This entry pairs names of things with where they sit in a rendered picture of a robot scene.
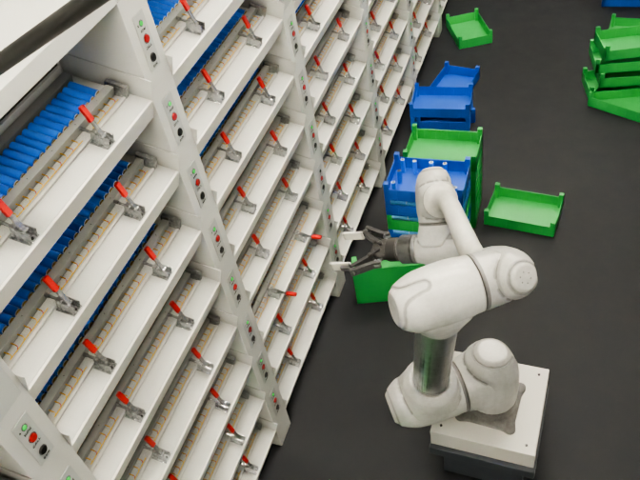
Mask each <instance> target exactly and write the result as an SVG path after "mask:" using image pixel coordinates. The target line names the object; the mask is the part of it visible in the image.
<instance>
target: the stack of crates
mask: <svg viewBox="0 0 640 480"><path fill-rule="evenodd" d="M466 156H469V157H470V225H471V227H472V228H476V223H477V218H478V214H479V210H480V205H481V201H482V160H483V128H481V127H478V129H477V131H465V130H433V129H418V128H417V124H412V126H411V134H410V139H409V142H408V144H407V147H406V149H405V150H403V157H413V158H427V159H441V160H454V161H465V158H466Z"/></svg>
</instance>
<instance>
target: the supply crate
mask: <svg viewBox="0 0 640 480"><path fill-rule="evenodd" d="M393 157H394V160H393V163H392V166H391V169H390V173H389V176H388V179H387V181H384V183H383V187H384V196H385V200H394V201H405V202H415V185H416V180H417V177H418V174H419V173H420V172H421V171H422V170H423V169H425V168H428V167H429V161H433V166H434V167H441V168H443V162H447V163H448V174H449V176H450V180H451V183H452V184H453V185H454V186H456V187H457V196H458V201H459V203H460V205H461V206H462V207H463V204H464V200H465V196H466V191H467V187H468V183H469V180H470V157H469V156H466V158H465V161H454V160H441V159H427V158H413V157H400V154H399V151H395V152H394V155H393ZM401 158H405V164H406V172H405V173H402V172H401V173H402V184H398V183H397V173H396V171H397V170H400V169H401V163H400V159H401ZM412 160H416V161H417V174H413V171H412ZM391 181H395V183H396V190H392V189H391V183H390V182H391Z"/></svg>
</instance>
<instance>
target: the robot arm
mask: <svg viewBox="0 0 640 480"><path fill-rule="evenodd" d="M415 203H416V212H417V216H418V222H419V230H418V234H403V235H400V236H399V237H391V236H390V232H389V231H382V230H378V229H376V228H373V227H371V226H366V228H365V229H364V230H356V231H354V232H343V233H342V234H343V236H344V239H345V240H359V239H365V238H367V239H368V240H369V241H371V242H372V244H373V245H372V249H371V250H370V252H369V253H368V255H366V256H364V257H363V258H361V259H359V260H357V261H355V262H353V263H352V264H351V263H350V262H333V263H330V266H331V268H332V270H341V271H349V272H350V274H351V276H355V275H358V274H361V273H364V272H367V271H369V270H374V269H381V268H382V265H381V262H382V261H383V260H388V261H390V262H399V261H400V262H401V263H402V264H425V265H426V266H424V267H421V268H419V269H416V270H413V271H411V272H409V273H407V274H406V275H404V276H403V277H401V278H400V279H399V280H398V281H396V282H395V283H394V284H393V285H392V286H391V288H390V291H389V295H388V302H389V307H390V313H391V316H392V318H393V320H394V322H395V323H396V325H397V326H398V327H400V328H401V329H402V330H405V331H408V332H414V356H413V362H411V363H410V364H409V365H408V367H407V368H406V370H405V371H404V372H403V373H402V374H401V375H400V376H399V377H397V378H395V379H394V380H393V381H392V382H391V383H390V385H389V386H388V388H387V391H386V394H385V396H386V399H387V402H388V405H389V407H390V412H391V414H392V417H393V420H394V422H395V423H397V424H399V425H400V426H402V427H407V428H422V427H426V426H430V425H433V424H436V423H440V422H443V421H446V420H448V419H451V418H453V417H455V419H456V420H457V421H460V422H471V423H474V424H478V425H481V426H485V427H489V428H492V429H496V430H500V431H502V432H504V433H506V434H508V435H512V434H514V433H515V420H516V416H517V412H518V409H519V405H520V401H521V397H522V395H523V394H524V392H525V391H526V386H525V384H523V383H520V382H519V367H518V363H517V361H516V359H515V358H514V356H513V354H512V352H511V351H510V349H509V348H508V346H507V345H506V344H504V343H503V342H501V341H499V340H497V339H493V338H485V339H481V340H479V341H476V342H474V343H473V344H471V345H470V346H469V347H468V348H467V349H466V350H465V351H464V352H462V353H461V354H459V355H458V356H456V357H455V358H453V354H454V348H455V342H456V336H457V332H458V331H460V329H462V328H463V327H464V326H465V325H466V324H467V323H468V322H469V321H470V320H471V318H472V316H474V315H476V314H478V313H481V312H483V311H486V310H491V309H493V308H496V307H498V306H501V305H504V304H506V303H508V302H510V301H511V300H518V299H521V298H523V297H525V296H527V295H529V294H530V293H531V292H532V291H533V290H534V289H535V287H536V285H537V282H538V277H537V272H536V269H535V266H534V263H533V261H532V260H531V259H530V258H529V257H528V256H527V255H526V254H525V253H524V252H522V251H520V250H518V249H515V248H511V247H507V246H491V247H487V248H484V249H483V247H482V246H481V244H480V243H479V241H478V239H477V237H476V235H475V233H474V231H473V229H472V227H471V225H470V222H469V220H468V218H467V215H466V214H465V212H464V210H463V208H462V206H461V205H460V203H459V201H458V196H457V193H456V191H455V189H454V188H453V184H452V183H451V180H450V176H449V174H448V173H447V171H446V170H444V169H443V168H441V167H430V168H425V169H423V170H422V171H421V172H420V173H419V174H418V177H417V180H416V185H415ZM373 235H374V236H377V237H379V238H382V240H379V239H378V238H376V237H374V236H373ZM364 236H365V237H364ZM371 256H372V257H374V258H372V257H371Z"/></svg>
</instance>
